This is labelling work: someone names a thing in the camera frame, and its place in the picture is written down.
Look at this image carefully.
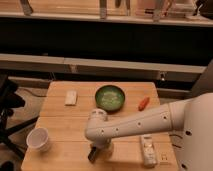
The white bottle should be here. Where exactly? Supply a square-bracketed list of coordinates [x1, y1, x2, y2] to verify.
[140, 134, 157, 168]

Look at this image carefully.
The orange carrot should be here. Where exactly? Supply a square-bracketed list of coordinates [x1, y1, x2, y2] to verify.
[138, 97, 150, 111]

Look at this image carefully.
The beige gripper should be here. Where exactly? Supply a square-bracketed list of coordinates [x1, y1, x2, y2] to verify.
[90, 143, 114, 159]

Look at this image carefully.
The green bowl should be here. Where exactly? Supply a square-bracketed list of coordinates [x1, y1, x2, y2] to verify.
[95, 85, 125, 112]

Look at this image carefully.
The black office chair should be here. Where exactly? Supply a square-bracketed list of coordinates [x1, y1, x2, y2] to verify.
[0, 73, 40, 171]

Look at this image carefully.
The white sponge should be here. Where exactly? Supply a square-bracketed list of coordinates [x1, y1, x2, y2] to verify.
[65, 91, 77, 106]

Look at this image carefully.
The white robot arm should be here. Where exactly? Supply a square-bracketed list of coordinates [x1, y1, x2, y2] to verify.
[85, 93, 213, 171]

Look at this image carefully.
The white paper cup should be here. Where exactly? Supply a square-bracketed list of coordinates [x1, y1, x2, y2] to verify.
[26, 127, 51, 152]

